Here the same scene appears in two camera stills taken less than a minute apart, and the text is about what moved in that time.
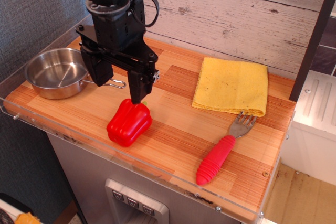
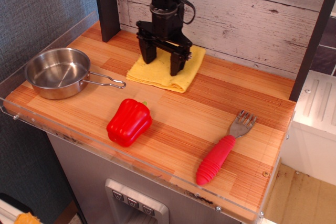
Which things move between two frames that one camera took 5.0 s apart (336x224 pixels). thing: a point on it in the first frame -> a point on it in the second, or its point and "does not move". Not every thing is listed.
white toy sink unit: [310, 148] does not move
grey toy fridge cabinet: [108, 191] does not move
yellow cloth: [232, 85] -> [158, 72]
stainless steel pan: [59, 73] does not move
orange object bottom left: [26, 218] does not move
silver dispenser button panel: [127, 206] does not move
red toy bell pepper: [129, 124] does not move
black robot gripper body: [121, 40] -> [169, 33]
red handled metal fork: [241, 125] does not move
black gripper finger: [140, 85] -> [177, 62]
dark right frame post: [313, 39] does not move
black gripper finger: [101, 70] -> [149, 51]
